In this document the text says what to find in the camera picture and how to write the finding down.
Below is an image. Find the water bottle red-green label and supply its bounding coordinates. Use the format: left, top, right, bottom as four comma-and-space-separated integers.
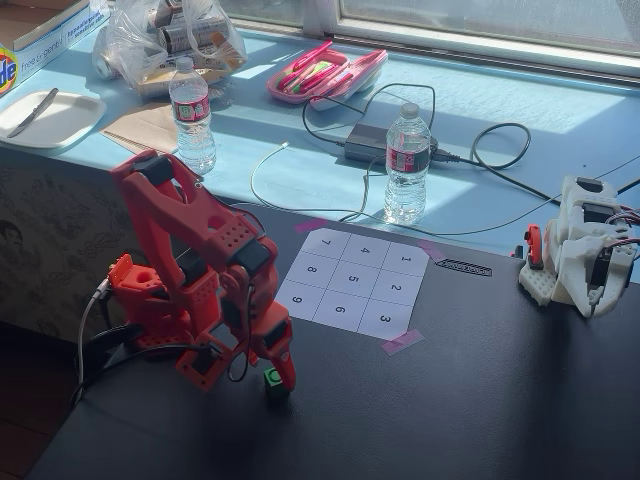
383, 102, 432, 225

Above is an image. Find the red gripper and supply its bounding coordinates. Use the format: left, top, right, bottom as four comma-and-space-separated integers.
219, 264, 297, 392

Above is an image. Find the plastic knife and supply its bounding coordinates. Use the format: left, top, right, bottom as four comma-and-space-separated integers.
7, 87, 60, 140

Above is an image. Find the black base cable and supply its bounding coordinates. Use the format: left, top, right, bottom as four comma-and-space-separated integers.
74, 324, 201, 396

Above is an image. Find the green cube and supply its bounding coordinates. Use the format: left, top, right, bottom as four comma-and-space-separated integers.
263, 367, 290, 401

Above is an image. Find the black power adapter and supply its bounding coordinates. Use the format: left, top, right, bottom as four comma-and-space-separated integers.
343, 123, 440, 162

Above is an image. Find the Tide cardboard box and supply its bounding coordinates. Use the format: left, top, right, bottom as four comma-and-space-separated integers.
0, 0, 112, 99

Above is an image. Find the yellow printed package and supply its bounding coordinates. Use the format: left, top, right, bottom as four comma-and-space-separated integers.
132, 64, 226, 96

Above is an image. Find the numbered grid paper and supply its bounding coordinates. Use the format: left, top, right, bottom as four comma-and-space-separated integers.
274, 227, 430, 337

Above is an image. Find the water bottle with red label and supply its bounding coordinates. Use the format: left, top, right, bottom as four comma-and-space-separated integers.
168, 56, 217, 175

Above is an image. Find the thin gripper servo wire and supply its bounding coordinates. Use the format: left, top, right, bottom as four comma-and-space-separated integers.
227, 279, 259, 384

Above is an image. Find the red camera mount frame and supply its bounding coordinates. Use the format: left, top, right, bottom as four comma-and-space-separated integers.
174, 332, 234, 394

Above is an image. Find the white foam plate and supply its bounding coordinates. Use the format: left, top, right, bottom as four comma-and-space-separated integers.
0, 90, 108, 151

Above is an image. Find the clear plastic bag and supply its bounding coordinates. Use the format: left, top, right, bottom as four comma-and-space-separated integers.
92, 0, 249, 96

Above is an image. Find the window frame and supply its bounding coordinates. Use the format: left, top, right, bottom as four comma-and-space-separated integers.
299, 0, 640, 81

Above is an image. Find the pink pen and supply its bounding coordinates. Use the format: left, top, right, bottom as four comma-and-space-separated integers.
291, 39, 335, 74

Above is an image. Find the brown paper napkin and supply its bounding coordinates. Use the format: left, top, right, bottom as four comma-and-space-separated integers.
99, 102, 181, 154

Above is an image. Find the pink pencil case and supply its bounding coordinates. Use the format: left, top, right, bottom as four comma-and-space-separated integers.
266, 39, 389, 112

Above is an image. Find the grey base cable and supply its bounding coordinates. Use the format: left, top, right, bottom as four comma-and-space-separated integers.
69, 279, 111, 406

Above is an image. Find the white charging cable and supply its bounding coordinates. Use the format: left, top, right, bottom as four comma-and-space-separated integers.
249, 142, 371, 221

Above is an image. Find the black power cable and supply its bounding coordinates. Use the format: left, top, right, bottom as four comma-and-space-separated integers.
429, 122, 640, 236
301, 82, 436, 224

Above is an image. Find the red table clamp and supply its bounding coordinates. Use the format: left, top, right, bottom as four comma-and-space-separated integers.
512, 224, 545, 271

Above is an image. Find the brown printed can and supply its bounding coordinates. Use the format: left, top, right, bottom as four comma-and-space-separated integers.
157, 22, 221, 54
149, 0, 187, 24

